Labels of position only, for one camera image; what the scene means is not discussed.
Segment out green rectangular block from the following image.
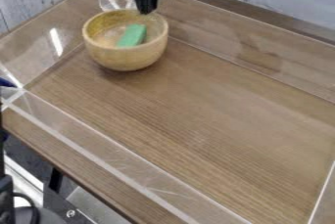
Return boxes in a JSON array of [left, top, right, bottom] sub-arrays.
[[116, 23, 146, 47]]

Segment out light wooden bowl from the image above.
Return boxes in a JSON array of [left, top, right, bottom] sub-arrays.
[[83, 9, 169, 71]]

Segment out clear acrylic tray walls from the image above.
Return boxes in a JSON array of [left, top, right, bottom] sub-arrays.
[[0, 0, 335, 224]]

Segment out black table leg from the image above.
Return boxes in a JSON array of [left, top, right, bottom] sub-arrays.
[[48, 168, 63, 193]]

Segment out grey metal base plate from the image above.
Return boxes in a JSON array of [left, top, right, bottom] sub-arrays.
[[39, 187, 96, 224]]

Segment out black cable loop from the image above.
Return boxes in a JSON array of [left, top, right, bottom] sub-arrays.
[[0, 191, 41, 224]]

